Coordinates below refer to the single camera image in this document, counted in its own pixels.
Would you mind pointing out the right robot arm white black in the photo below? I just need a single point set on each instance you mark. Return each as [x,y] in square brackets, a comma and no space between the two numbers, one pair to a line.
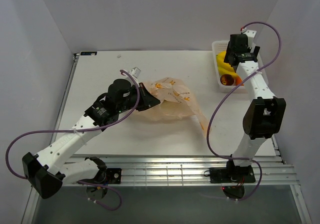
[264,115]

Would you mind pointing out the yellow fake banana bunch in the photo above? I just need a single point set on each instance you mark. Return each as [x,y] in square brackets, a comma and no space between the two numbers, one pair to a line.
[224,68]

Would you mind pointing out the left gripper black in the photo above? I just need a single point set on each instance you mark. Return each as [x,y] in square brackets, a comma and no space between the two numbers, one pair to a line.
[147,100]

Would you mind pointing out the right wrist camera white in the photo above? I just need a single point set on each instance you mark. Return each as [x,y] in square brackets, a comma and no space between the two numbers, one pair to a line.
[250,35]

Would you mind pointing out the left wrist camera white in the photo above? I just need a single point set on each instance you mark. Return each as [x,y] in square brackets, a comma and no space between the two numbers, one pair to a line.
[135,72]

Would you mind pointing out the red fake apple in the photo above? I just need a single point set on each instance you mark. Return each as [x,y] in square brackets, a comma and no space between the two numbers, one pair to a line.
[227,80]

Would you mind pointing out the white plastic basket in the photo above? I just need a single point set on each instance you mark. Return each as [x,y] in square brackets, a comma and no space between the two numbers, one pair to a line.
[217,47]

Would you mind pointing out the aluminium rail frame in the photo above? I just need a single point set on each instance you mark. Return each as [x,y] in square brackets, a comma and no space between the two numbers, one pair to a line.
[190,171]

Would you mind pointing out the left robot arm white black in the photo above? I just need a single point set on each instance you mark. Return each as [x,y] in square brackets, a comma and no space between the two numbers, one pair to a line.
[48,171]

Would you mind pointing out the orange plastic banana-print bag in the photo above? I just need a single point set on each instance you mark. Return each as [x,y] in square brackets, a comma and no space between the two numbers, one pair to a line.
[177,102]

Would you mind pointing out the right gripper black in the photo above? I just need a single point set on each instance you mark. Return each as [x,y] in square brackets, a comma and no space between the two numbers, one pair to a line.
[255,51]

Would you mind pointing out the blue label sticker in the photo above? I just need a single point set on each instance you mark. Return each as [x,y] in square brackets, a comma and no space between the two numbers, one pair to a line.
[88,53]

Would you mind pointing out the orange fake orange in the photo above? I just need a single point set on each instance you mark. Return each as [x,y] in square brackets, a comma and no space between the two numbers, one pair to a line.
[238,80]

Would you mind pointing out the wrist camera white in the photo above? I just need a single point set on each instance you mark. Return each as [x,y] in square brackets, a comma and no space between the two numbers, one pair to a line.
[135,72]
[250,35]

